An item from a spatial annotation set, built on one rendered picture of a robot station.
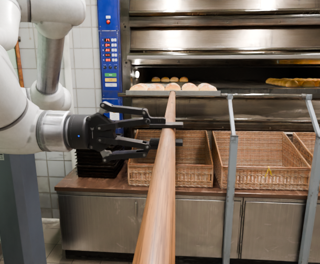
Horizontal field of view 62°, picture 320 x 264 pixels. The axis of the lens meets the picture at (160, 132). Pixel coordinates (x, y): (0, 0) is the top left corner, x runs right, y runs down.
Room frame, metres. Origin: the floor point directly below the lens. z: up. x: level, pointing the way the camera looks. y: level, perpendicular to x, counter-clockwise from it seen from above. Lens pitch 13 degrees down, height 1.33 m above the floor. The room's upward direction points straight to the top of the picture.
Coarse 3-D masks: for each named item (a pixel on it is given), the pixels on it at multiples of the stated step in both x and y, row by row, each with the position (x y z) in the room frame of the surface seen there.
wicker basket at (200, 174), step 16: (192, 144) 2.03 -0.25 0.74; (208, 144) 1.85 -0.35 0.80; (176, 160) 2.00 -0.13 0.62; (192, 160) 2.00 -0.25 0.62; (208, 160) 1.80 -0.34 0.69; (128, 176) 1.62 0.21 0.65; (144, 176) 1.76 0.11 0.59; (176, 176) 1.61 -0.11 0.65; (192, 176) 1.76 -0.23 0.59; (208, 176) 1.59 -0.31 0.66
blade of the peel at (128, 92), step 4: (128, 92) 1.58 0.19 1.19; (132, 92) 1.58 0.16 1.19; (136, 92) 1.58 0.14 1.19; (140, 92) 1.58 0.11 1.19; (144, 92) 1.58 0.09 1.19; (148, 92) 1.57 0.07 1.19; (152, 92) 1.57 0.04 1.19; (156, 92) 1.57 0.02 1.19; (160, 92) 1.57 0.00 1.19; (164, 92) 1.57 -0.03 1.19; (168, 92) 1.57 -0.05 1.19; (176, 92) 1.56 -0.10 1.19; (180, 92) 1.56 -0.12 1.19; (184, 92) 1.56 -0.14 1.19; (188, 92) 1.56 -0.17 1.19; (192, 92) 1.56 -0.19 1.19; (196, 92) 1.56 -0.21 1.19; (200, 92) 1.56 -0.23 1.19; (204, 92) 1.56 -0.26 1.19; (208, 92) 1.55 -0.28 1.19; (212, 92) 1.55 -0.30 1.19; (216, 92) 1.55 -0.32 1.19; (220, 92) 1.55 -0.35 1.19
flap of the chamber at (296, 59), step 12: (132, 60) 2.02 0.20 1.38; (144, 60) 2.01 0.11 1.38; (156, 60) 2.01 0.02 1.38; (168, 60) 2.00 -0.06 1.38; (180, 60) 2.00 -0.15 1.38; (192, 60) 1.99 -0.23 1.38; (204, 60) 1.99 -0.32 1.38; (216, 60) 1.98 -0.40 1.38; (228, 60) 1.98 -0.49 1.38; (240, 60) 1.97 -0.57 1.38; (252, 60) 1.96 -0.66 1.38; (264, 60) 1.96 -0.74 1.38; (276, 60) 1.95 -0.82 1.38; (288, 60) 1.95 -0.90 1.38; (300, 60) 1.94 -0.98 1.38; (312, 60) 1.94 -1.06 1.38
